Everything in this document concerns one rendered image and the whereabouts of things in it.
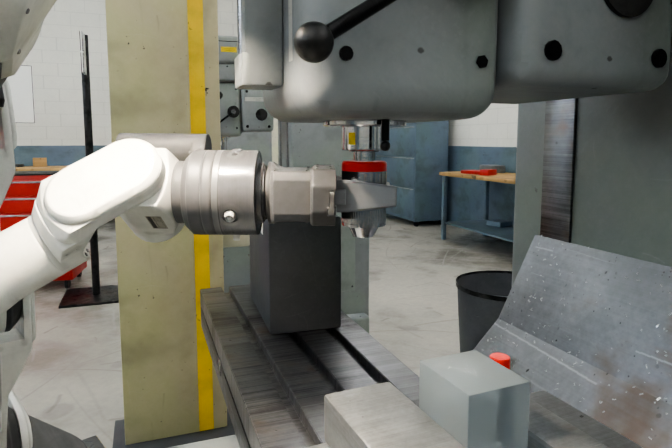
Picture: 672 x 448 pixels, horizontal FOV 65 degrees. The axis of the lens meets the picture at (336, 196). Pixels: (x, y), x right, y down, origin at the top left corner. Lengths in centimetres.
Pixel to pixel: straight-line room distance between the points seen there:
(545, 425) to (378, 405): 12
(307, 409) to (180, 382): 182
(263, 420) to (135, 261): 169
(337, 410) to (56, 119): 928
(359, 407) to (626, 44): 41
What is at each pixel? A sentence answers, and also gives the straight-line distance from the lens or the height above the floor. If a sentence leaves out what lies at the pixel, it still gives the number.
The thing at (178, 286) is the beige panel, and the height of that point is 68.
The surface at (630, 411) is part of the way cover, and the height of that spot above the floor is 99.
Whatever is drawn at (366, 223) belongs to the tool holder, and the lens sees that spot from 53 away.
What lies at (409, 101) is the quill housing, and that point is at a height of 132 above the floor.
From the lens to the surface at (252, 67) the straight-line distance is 50.
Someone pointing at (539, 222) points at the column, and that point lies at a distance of 89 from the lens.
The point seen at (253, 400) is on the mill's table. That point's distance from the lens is 68.
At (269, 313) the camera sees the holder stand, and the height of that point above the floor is 102.
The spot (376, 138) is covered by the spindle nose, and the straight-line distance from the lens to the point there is 53.
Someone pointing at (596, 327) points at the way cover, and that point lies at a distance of 77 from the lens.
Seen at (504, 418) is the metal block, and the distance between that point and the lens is 40.
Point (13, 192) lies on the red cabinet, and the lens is 513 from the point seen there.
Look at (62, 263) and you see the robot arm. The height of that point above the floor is 117.
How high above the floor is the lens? 129
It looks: 6 degrees down
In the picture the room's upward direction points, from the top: straight up
